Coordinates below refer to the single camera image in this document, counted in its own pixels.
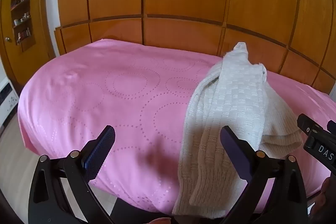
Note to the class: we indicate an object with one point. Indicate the group of small ornaments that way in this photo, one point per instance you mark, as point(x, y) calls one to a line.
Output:
point(23, 18)

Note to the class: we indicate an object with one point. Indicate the white knit sweater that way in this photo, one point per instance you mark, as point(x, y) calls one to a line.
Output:
point(228, 108)

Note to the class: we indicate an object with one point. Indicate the person's right hand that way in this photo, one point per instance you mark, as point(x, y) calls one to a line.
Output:
point(325, 197)

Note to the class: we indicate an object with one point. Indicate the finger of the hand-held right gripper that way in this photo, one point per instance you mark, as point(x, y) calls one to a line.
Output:
point(315, 126)

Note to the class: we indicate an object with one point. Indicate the pink dotted bedspread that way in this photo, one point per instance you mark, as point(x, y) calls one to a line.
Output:
point(105, 98)

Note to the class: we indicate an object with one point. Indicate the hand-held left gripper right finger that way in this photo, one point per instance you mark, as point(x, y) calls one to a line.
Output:
point(236, 151)

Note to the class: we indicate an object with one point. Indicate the white low cabinet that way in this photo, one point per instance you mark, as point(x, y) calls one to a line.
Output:
point(8, 100)

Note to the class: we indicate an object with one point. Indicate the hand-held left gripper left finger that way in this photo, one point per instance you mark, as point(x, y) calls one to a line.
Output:
point(101, 146)

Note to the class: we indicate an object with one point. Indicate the wooden shelf cabinet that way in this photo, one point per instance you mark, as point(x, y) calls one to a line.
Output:
point(34, 61)

